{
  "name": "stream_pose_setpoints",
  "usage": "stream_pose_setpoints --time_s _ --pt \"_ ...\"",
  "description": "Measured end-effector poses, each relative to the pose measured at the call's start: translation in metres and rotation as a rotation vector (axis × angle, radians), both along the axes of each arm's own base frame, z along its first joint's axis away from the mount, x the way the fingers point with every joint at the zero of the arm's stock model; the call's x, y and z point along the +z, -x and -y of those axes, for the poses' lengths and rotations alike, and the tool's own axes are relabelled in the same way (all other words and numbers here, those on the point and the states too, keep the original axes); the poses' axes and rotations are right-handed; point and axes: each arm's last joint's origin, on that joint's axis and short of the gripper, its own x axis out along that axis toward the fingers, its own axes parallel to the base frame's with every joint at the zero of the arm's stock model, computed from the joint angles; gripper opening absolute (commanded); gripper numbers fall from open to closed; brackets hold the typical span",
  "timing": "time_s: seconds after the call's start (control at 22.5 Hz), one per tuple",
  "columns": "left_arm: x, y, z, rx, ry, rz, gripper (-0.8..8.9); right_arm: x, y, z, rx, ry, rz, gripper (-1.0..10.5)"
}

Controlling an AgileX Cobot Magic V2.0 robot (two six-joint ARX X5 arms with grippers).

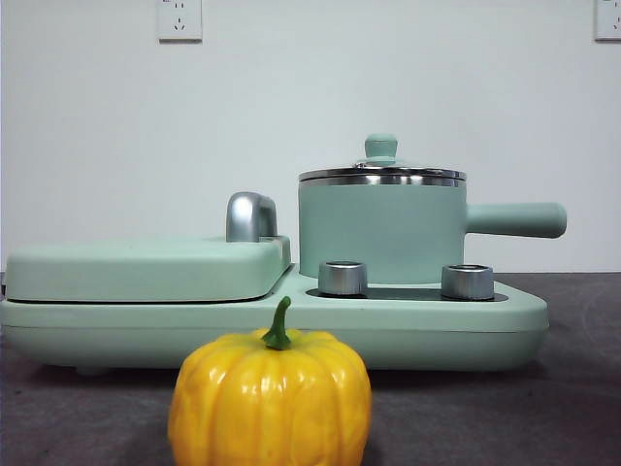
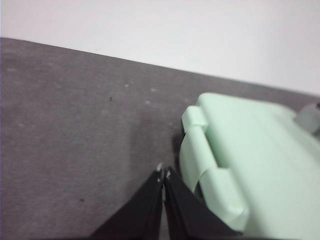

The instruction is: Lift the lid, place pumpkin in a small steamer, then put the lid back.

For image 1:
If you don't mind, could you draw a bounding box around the green pot with straight handle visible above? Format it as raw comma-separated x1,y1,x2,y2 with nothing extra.
296,174,569,286

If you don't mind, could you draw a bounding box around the white wall socket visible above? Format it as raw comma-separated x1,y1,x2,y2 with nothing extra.
157,0,204,44
594,0,621,43

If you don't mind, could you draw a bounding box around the glass lid with green knob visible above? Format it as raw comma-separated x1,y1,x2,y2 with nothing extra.
298,133,468,180

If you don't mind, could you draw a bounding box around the yellow pumpkin with green stem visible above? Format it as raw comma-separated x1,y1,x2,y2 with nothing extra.
167,295,374,466

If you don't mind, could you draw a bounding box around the green breakfast machine base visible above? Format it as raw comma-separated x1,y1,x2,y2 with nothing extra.
0,261,550,378

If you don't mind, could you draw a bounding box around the silver griddle cover handle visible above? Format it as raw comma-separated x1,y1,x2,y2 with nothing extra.
225,191,278,243

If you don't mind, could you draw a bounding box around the green griddle cover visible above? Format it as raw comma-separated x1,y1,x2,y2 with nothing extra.
4,233,292,305

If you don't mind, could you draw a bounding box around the silver control knob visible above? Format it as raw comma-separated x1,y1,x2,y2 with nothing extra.
317,260,369,296
440,263,495,299

